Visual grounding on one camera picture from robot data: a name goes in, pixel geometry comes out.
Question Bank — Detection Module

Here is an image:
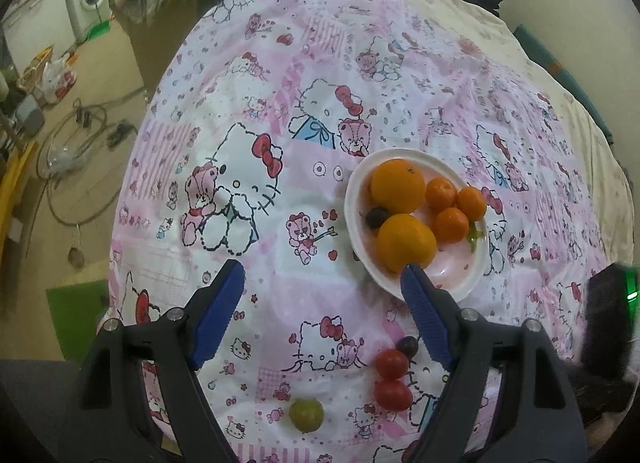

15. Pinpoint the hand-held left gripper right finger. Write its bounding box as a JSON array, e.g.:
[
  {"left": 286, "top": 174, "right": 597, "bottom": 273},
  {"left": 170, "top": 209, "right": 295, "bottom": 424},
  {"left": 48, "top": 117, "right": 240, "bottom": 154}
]
[{"left": 400, "top": 264, "right": 588, "bottom": 463}]

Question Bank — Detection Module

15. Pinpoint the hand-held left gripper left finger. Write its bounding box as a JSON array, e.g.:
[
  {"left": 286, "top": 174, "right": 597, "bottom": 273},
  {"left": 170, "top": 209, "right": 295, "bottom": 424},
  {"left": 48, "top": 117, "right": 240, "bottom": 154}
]
[{"left": 60, "top": 259, "right": 246, "bottom": 463}]

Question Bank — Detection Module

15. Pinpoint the white plate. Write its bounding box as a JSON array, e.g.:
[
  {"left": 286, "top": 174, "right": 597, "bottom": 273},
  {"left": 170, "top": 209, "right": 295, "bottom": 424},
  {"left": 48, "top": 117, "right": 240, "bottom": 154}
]
[{"left": 344, "top": 147, "right": 488, "bottom": 303}]

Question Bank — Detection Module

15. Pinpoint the red cherry tomato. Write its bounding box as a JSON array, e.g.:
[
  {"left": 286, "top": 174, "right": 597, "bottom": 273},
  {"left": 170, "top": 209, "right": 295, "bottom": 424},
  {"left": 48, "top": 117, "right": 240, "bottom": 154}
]
[
  {"left": 375, "top": 349, "right": 408, "bottom": 379},
  {"left": 374, "top": 379, "right": 414, "bottom": 411}
]

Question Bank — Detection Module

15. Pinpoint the large orange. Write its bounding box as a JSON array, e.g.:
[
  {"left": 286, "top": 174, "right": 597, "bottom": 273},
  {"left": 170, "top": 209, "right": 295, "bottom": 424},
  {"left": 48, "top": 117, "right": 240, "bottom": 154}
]
[
  {"left": 376, "top": 214, "right": 438, "bottom": 274},
  {"left": 369, "top": 159, "right": 427, "bottom": 214}
]

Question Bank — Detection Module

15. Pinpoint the small tangerine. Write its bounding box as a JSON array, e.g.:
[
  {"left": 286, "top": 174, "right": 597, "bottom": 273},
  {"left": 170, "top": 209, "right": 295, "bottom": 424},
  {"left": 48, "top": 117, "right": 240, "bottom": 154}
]
[
  {"left": 425, "top": 177, "right": 458, "bottom": 211},
  {"left": 456, "top": 186, "right": 488, "bottom": 221},
  {"left": 432, "top": 207, "right": 471, "bottom": 244}
]

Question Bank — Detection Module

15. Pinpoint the green grape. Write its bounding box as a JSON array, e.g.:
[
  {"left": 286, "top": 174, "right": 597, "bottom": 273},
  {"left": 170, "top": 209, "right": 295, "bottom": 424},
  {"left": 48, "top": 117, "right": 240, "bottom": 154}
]
[{"left": 289, "top": 398, "right": 325, "bottom": 433}]

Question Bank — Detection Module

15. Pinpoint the large green floor mat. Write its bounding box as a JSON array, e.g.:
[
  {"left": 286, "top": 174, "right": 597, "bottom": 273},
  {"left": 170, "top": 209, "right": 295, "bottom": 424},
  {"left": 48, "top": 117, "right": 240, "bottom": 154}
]
[{"left": 46, "top": 279, "right": 111, "bottom": 359}]

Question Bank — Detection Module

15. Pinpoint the yellow stool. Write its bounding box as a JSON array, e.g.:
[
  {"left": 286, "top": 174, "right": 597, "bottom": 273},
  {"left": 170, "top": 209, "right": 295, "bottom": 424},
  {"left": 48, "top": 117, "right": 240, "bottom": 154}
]
[{"left": 0, "top": 143, "right": 38, "bottom": 204}]

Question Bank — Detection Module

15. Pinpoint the pink cartoon printed blanket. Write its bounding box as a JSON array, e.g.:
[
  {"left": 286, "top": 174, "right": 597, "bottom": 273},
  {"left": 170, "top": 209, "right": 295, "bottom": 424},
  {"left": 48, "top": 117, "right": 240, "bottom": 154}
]
[{"left": 107, "top": 0, "right": 626, "bottom": 463}]

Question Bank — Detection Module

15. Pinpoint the teal cushion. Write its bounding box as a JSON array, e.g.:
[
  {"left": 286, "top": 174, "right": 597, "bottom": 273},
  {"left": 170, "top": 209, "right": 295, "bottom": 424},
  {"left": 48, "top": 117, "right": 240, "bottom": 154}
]
[{"left": 512, "top": 24, "right": 618, "bottom": 141}]

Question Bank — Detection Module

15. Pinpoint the grey box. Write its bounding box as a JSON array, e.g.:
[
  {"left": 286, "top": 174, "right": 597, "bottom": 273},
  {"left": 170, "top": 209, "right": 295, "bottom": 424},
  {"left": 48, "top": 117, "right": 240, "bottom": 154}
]
[{"left": 15, "top": 95, "right": 46, "bottom": 134}]

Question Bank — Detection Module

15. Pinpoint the white red plastic bag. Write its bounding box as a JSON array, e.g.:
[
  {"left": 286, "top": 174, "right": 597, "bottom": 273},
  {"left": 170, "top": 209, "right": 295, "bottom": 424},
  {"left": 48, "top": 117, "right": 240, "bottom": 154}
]
[{"left": 42, "top": 55, "right": 78, "bottom": 104}]

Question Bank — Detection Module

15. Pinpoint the white counter cabinet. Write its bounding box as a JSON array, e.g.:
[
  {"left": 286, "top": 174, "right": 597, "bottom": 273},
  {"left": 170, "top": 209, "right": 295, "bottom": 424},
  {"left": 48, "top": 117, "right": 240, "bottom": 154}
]
[{"left": 2, "top": 0, "right": 76, "bottom": 68}]

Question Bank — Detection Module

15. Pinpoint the cable loop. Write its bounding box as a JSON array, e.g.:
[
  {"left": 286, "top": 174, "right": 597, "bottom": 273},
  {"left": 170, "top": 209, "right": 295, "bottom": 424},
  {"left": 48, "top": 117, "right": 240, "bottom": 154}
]
[{"left": 37, "top": 98, "right": 138, "bottom": 224}]

